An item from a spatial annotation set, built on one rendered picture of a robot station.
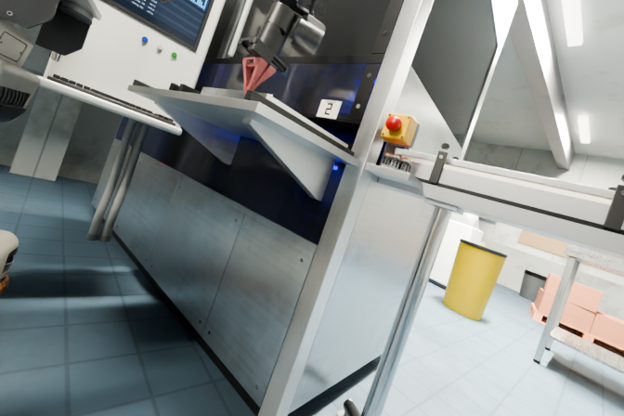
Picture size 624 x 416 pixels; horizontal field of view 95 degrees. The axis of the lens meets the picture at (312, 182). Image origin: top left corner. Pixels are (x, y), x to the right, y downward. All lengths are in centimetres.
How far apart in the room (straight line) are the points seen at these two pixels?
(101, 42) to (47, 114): 204
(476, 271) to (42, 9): 349
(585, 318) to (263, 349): 484
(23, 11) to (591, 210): 128
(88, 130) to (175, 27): 235
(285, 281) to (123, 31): 118
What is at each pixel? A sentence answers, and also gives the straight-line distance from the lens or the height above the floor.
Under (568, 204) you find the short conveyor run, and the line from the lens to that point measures 83.
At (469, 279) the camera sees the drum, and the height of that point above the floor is 38.
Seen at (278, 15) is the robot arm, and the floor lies 108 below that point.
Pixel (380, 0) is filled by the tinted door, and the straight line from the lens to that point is 111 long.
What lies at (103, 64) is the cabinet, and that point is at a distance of 149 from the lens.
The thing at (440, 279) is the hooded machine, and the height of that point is 12.
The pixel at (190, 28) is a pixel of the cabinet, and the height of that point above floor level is 125.
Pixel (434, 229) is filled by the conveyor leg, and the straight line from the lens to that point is 89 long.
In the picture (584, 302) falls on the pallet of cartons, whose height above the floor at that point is 49.
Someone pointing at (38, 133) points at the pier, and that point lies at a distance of 348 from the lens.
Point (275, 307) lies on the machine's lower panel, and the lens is 99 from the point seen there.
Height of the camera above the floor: 77
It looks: level
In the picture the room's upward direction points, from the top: 19 degrees clockwise
